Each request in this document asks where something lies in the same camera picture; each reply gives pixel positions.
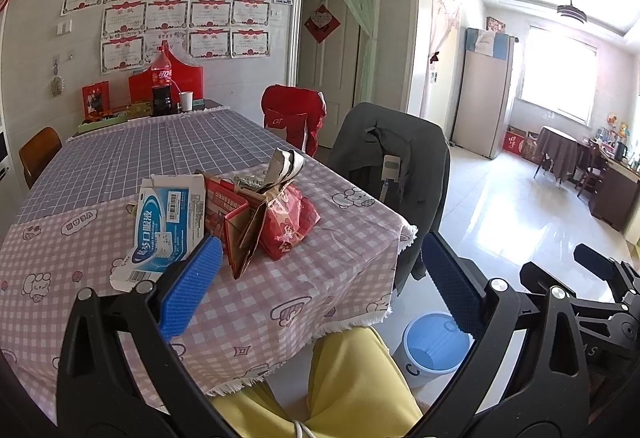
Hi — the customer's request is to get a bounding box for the dark wooden cabinet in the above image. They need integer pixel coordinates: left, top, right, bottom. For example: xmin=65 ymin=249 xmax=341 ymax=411
xmin=577 ymin=141 xmax=639 ymax=232

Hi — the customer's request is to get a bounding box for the blue trash bin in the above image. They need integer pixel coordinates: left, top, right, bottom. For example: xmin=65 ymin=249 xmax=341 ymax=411
xmin=393 ymin=313 xmax=474 ymax=388

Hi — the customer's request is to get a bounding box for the paper scrap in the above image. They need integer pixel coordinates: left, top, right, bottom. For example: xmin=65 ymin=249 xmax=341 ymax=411
xmin=233 ymin=149 xmax=305 ymax=193

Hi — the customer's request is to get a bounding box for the white door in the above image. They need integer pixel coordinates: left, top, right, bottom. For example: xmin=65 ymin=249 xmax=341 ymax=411
xmin=297 ymin=0 xmax=360 ymax=148

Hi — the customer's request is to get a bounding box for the yellow trouser leg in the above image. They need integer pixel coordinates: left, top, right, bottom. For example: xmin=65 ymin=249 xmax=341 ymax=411
xmin=210 ymin=327 xmax=423 ymax=437

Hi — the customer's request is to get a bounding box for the grey jacket on chair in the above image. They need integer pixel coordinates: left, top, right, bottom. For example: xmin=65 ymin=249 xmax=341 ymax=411
xmin=328 ymin=102 xmax=450 ymax=292

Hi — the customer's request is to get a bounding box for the blue white medicine box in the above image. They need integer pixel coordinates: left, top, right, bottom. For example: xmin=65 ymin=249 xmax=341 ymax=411
xmin=110 ymin=174 xmax=206 ymax=292

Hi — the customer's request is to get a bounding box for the table with brown cloth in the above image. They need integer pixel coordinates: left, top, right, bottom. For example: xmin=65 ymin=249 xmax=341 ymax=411
xmin=534 ymin=125 xmax=588 ymax=184

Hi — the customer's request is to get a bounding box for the bright window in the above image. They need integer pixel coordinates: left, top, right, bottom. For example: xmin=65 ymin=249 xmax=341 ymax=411
xmin=520 ymin=26 xmax=598 ymax=125

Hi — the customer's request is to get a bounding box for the red jacket on chair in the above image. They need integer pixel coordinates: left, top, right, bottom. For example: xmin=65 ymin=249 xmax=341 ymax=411
xmin=262 ymin=84 xmax=326 ymax=157

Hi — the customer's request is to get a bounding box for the cola bottle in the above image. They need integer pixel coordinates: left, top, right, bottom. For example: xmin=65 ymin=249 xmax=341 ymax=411
xmin=150 ymin=41 xmax=172 ymax=117

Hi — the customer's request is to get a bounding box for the red photo box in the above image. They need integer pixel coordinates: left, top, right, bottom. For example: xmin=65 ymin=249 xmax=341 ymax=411
xmin=81 ymin=81 xmax=111 ymax=122

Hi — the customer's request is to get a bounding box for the red plastic snack bag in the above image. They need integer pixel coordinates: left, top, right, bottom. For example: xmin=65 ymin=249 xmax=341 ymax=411
xmin=259 ymin=184 xmax=321 ymax=261

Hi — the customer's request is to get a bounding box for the wall light switch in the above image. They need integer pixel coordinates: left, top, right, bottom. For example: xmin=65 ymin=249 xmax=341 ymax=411
xmin=56 ymin=19 xmax=73 ymax=36

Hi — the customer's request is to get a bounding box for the white refrigerator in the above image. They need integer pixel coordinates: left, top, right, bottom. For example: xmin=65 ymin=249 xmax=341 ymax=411
xmin=451 ymin=28 xmax=518 ymax=160

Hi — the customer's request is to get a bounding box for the brown wooden chair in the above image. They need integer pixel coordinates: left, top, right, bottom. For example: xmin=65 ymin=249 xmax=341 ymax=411
xmin=18 ymin=126 xmax=62 ymax=189

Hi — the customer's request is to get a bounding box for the ceiling lamp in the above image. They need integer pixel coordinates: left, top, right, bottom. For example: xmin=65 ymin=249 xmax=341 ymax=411
xmin=556 ymin=0 xmax=588 ymax=24

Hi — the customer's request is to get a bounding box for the red torn cardboard box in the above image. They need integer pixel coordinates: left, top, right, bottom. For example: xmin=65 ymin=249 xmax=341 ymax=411
xmin=203 ymin=173 xmax=266 ymax=279

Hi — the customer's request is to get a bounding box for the white paper cup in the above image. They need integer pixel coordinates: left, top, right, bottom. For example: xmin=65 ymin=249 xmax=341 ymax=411
xmin=179 ymin=92 xmax=193 ymax=112

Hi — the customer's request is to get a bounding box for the hanging wall ornament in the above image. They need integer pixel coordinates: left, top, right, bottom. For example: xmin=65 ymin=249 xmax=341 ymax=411
xmin=50 ymin=59 xmax=65 ymax=97

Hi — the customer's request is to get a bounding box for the grey grid tablecloth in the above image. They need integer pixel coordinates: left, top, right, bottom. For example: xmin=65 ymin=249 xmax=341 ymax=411
xmin=16 ymin=107 xmax=291 ymax=224

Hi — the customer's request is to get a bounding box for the green box on table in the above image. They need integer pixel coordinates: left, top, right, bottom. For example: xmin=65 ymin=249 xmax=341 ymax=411
xmin=76 ymin=112 xmax=128 ymax=135

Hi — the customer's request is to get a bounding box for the red diamond door decoration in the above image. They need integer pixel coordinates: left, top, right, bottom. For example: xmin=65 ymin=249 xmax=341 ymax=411
xmin=304 ymin=5 xmax=341 ymax=44

